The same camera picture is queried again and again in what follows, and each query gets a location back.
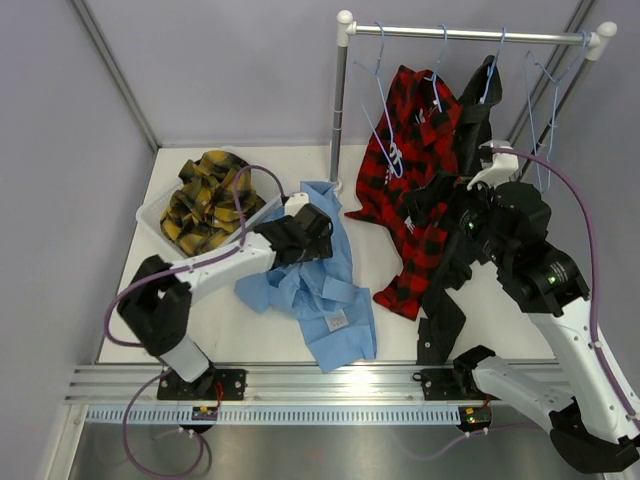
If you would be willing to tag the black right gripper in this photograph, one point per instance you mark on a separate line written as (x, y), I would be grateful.
(422, 202)

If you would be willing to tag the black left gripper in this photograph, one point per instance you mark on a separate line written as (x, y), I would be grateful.
(318, 248)

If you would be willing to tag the light blue shirt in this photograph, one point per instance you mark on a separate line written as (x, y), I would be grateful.
(335, 316)

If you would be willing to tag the yellow plaid shirt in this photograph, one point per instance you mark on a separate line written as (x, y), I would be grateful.
(206, 210)

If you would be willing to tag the light blue wire hanger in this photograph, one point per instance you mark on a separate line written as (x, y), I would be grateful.
(545, 110)

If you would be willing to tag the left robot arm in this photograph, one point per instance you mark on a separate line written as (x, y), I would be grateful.
(157, 303)

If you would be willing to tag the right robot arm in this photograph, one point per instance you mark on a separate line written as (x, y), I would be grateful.
(595, 426)

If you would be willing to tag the red black plaid shirt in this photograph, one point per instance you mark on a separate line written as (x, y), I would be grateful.
(411, 144)

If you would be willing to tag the dark grey striped shirt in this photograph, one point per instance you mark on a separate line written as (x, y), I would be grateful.
(443, 319)

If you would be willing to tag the blue hanger of red shirt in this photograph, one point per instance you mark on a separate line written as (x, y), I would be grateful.
(437, 69)

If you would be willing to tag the blue hanger of grey shirt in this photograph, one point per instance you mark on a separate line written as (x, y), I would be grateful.
(492, 67)

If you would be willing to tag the white plastic basket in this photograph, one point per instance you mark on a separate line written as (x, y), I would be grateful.
(148, 238)

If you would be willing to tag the metal clothes rack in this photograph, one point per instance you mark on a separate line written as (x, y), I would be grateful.
(594, 44)

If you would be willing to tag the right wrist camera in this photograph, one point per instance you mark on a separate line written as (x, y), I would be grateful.
(503, 164)

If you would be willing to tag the white slotted cable duct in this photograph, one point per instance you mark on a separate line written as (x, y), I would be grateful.
(277, 415)

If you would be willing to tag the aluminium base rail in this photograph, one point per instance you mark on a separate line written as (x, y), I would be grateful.
(266, 384)

